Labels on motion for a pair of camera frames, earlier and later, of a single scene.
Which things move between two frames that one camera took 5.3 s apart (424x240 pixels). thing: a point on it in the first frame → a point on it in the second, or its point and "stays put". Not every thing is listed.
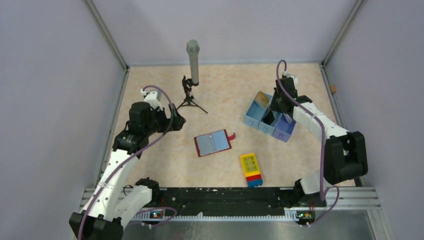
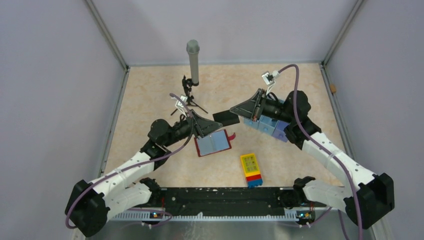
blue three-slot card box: (259, 115) stays put
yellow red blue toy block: (251, 170) stays put
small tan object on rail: (333, 88) stays put
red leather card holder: (213, 142) stays put
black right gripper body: (275, 104) → (271, 109)
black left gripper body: (159, 122) → (184, 129)
